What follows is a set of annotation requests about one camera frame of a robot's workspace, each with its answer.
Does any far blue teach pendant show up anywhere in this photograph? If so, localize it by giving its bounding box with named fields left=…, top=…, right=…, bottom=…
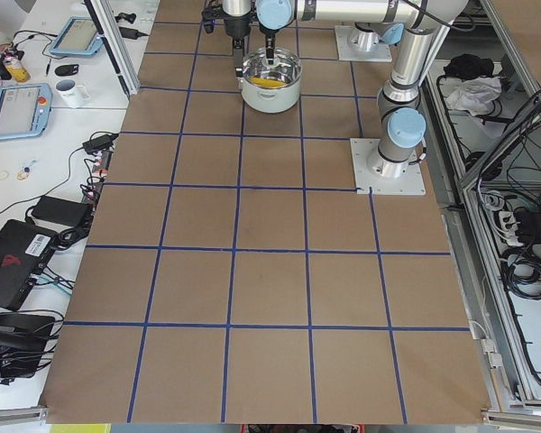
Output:
left=49, top=16, right=103, bottom=56

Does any brown paper table cover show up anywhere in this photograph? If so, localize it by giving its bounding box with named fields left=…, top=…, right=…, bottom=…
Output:
left=41, top=1, right=490, bottom=424

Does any white cloth bundle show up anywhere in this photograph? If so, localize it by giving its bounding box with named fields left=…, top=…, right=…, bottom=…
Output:
left=445, top=78, right=501, bottom=116

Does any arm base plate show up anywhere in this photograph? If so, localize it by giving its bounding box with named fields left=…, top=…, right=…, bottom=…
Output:
left=350, top=138, right=426, bottom=196
left=335, top=25, right=392, bottom=63

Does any aluminium frame post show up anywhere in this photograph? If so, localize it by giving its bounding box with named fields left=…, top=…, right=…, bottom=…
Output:
left=84, top=0, right=140, bottom=97

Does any white electric cooking pot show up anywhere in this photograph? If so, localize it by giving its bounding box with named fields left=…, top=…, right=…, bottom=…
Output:
left=242, top=48, right=302, bottom=113

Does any black cloth bundle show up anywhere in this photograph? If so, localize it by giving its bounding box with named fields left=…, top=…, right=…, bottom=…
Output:
left=444, top=53, right=494, bottom=80

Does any yellow bottle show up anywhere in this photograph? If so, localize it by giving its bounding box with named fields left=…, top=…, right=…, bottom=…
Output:
left=4, top=56, right=31, bottom=83

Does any power strip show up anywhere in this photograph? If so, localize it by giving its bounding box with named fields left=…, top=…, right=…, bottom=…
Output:
left=80, top=149, right=114, bottom=205

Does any yellow corn cob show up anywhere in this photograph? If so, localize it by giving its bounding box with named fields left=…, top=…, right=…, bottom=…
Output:
left=250, top=77, right=288, bottom=89

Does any near blue teach pendant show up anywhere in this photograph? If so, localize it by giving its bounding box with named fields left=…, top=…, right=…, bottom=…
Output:
left=0, top=83, right=52, bottom=141

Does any blue teach pendant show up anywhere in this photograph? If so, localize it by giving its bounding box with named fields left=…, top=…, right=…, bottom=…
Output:
left=49, top=16, right=103, bottom=56
left=0, top=83, right=52, bottom=141

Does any coiled black cable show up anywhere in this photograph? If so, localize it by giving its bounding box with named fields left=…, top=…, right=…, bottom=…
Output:
left=500, top=252, right=541, bottom=300

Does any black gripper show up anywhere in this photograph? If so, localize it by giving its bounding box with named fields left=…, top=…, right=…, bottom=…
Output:
left=224, top=13, right=252, bottom=78
left=259, top=23, right=278, bottom=61

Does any glass pot lid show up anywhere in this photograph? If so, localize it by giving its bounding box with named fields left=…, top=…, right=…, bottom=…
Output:
left=243, top=48, right=302, bottom=87

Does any white mug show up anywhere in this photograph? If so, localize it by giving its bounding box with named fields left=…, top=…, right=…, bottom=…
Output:
left=55, top=79, right=90, bottom=108

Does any black power adapter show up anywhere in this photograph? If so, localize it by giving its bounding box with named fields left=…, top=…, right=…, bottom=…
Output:
left=82, top=134, right=119, bottom=154

